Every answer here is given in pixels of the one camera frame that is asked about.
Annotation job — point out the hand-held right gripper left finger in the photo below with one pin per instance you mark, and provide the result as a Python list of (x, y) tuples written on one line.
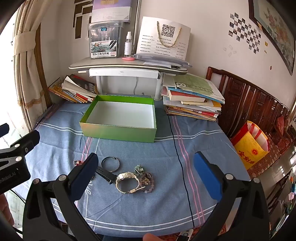
[(83, 178)]

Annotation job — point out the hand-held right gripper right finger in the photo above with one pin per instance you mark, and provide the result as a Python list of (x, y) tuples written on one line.
[(208, 178)]

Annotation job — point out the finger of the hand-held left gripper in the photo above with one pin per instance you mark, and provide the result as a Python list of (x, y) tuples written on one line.
[(3, 130), (26, 141)]

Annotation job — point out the metal bangle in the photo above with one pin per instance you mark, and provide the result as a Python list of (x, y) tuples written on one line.
[(110, 157)]

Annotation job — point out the white wrist watch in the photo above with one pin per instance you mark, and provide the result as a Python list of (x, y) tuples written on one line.
[(123, 176)]

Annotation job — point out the green cardboard box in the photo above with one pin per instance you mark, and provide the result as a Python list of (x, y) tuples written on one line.
[(120, 115)]

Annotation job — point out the person's left forearm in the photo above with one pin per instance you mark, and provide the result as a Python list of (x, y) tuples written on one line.
[(4, 210)]

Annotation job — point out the green stone jewelry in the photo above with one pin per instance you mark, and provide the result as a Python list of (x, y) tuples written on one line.
[(138, 169)]

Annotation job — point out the person's right hand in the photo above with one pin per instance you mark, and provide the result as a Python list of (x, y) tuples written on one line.
[(151, 237)]

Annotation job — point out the yellow red gift bag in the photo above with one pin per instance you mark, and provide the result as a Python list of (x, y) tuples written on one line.
[(247, 150)]

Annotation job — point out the white remote control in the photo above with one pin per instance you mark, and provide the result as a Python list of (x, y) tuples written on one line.
[(186, 233)]

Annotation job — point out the blue striped tablecloth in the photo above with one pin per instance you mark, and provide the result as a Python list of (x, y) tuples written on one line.
[(138, 150)]

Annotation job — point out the beige curtain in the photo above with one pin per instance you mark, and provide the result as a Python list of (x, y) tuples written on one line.
[(27, 69)]

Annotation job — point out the leaning pile of books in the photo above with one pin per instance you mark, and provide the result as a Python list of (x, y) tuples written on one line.
[(76, 88)]

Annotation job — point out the tall stack of books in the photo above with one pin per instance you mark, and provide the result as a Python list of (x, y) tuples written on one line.
[(194, 102)]

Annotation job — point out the carved wooden sofa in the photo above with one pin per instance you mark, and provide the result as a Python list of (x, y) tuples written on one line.
[(242, 99)]

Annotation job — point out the grey small desk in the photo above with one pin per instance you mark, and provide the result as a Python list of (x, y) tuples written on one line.
[(104, 63)]

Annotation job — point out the clear plastic marker box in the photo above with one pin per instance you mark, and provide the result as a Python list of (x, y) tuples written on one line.
[(104, 46)]

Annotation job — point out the pink round dish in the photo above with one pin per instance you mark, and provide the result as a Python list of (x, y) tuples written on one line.
[(128, 58)]

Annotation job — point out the clear plastic folder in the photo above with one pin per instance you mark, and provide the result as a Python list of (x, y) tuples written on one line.
[(159, 59)]

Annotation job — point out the clear spray bottle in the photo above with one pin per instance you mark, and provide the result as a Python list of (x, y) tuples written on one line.
[(128, 47)]

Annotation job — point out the white paper bag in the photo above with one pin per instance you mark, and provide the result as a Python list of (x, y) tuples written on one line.
[(159, 44)]

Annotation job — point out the framed flower picture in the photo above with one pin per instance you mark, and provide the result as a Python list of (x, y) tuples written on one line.
[(277, 30)]

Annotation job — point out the grey metal pole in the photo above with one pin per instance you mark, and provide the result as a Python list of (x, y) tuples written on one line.
[(137, 14)]

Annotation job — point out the brown wall sticker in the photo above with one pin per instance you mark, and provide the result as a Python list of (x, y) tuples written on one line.
[(78, 14)]

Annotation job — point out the group of small wall photos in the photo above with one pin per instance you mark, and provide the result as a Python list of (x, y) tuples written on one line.
[(245, 27)]

